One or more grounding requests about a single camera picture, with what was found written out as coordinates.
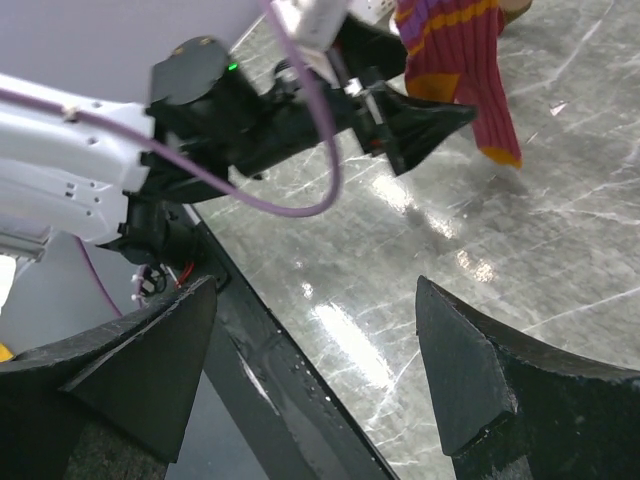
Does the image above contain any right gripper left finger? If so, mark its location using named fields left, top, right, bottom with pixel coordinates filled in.
left=1, top=276, right=217, bottom=479

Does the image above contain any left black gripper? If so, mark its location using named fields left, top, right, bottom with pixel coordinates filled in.
left=239, top=13, right=477, bottom=175

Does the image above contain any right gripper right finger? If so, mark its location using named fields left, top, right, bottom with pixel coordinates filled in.
left=415, top=276, right=639, bottom=479

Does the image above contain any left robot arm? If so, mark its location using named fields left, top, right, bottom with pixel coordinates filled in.
left=1, top=1, right=476, bottom=269

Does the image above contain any white plastic basket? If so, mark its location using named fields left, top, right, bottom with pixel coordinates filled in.
left=349, top=0, right=396, bottom=24

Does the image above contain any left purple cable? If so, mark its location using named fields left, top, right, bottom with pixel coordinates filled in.
left=0, top=0, right=344, bottom=321

